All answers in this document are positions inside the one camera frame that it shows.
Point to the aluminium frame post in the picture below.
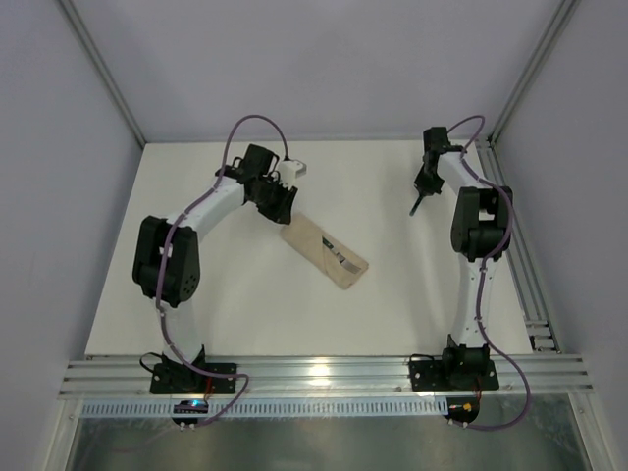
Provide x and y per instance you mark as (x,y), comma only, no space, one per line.
(91,51)
(556,26)

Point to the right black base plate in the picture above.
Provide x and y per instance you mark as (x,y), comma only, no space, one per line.
(434,375)

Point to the knife with green handle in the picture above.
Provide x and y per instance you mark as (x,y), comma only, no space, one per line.
(416,205)

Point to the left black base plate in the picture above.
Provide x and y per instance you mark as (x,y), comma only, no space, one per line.
(175,378)

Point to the left aluminium frame post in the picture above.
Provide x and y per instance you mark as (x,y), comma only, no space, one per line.
(91,51)

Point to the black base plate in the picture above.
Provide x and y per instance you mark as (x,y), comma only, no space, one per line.
(434,375)
(175,378)

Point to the left controller board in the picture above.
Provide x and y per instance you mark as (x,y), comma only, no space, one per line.
(188,413)

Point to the right controller board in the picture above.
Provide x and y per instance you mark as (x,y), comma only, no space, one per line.
(462,410)

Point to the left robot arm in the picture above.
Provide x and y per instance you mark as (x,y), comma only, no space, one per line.
(166,264)

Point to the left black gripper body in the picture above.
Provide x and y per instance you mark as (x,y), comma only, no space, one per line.
(274,197)

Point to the beige cloth napkin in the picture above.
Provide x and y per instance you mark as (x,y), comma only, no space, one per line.
(305,237)

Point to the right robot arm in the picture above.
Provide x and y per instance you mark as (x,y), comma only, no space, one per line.
(480,233)

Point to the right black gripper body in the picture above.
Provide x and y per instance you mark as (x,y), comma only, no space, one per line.
(427,183)

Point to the front aluminium rail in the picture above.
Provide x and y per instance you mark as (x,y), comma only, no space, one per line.
(121,375)

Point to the controller board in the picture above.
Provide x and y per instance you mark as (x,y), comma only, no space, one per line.
(188,413)
(462,410)

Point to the right aluminium side rail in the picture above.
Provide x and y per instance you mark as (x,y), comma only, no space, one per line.
(528,284)

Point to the slotted cable duct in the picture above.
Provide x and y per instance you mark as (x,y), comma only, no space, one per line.
(266,407)

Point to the right aluminium frame post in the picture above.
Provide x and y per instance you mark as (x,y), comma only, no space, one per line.
(556,26)

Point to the fork with green handle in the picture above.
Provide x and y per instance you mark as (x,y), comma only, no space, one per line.
(344,262)

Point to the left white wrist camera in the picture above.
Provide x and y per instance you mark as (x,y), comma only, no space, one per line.
(290,171)

